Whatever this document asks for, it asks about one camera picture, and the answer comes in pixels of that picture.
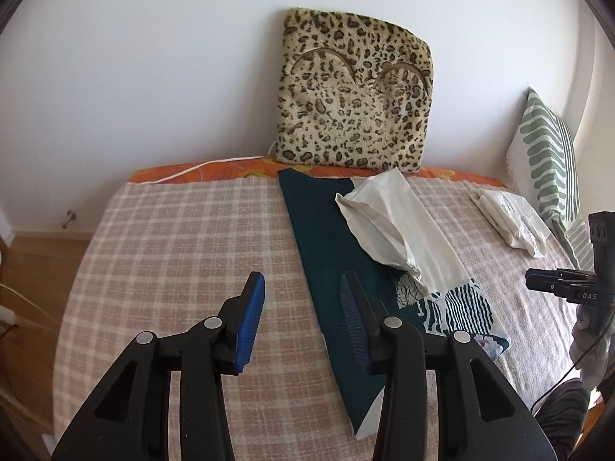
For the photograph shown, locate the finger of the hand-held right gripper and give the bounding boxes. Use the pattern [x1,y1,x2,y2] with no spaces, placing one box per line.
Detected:
[525,269,601,306]

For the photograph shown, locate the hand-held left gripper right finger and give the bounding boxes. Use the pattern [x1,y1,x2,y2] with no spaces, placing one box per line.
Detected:
[340,271,560,461]

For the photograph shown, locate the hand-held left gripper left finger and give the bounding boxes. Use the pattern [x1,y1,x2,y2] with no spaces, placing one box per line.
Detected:
[50,273,266,461]

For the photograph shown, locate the dark green cream printed t-shirt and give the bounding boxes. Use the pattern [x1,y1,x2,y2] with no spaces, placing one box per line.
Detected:
[278,168,511,441]

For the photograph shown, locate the white folded garment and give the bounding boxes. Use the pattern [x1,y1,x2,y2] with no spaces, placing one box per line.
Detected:
[468,188,551,257]

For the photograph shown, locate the pink checked blanket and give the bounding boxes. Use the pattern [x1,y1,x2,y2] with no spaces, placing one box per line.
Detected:
[52,175,594,461]

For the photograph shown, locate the green white striped pillow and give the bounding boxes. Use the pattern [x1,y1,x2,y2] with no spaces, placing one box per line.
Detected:
[505,87,597,270]

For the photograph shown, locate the orange floral bed sheet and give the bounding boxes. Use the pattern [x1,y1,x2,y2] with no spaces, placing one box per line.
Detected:
[130,159,506,189]

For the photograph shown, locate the leopard print cushion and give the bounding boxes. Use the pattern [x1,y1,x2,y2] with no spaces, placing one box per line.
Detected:
[271,7,432,174]

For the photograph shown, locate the black cable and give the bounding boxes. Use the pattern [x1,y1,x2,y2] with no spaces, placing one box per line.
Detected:
[530,329,607,415]

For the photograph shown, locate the white cable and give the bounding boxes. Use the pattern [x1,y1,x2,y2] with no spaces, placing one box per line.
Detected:
[144,141,280,186]

